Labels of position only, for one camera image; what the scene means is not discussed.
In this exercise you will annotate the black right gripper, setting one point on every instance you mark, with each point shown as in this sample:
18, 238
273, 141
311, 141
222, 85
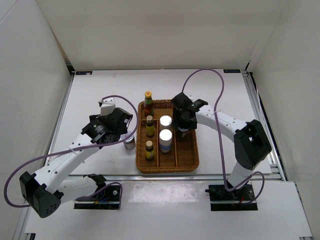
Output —
177, 123

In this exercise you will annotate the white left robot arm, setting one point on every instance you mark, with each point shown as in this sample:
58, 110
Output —
47, 188

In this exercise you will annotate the silver-top blue-label can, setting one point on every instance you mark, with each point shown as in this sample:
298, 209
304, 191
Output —
165, 140
165, 122

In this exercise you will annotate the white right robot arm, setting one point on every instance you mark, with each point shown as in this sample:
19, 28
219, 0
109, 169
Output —
251, 144

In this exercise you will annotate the yellow-label dark-cap bottle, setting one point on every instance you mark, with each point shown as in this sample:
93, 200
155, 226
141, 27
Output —
150, 128

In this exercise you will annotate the woven wicker basket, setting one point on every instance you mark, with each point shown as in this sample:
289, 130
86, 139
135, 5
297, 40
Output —
183, 155

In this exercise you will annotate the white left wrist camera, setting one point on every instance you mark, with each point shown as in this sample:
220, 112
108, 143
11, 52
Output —
107, 106

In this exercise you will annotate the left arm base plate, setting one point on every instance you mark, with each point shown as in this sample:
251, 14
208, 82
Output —
107, 196

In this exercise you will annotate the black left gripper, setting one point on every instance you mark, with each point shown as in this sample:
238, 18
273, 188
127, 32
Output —
100, 118

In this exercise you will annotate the beige-cap yellow-label bottle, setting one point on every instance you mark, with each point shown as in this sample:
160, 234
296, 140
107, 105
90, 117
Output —
149, 150

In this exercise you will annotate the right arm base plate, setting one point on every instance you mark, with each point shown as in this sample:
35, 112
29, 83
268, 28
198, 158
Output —
222, 200

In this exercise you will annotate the green-label ketchup bottle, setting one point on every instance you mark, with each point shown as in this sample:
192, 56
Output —
148, 104

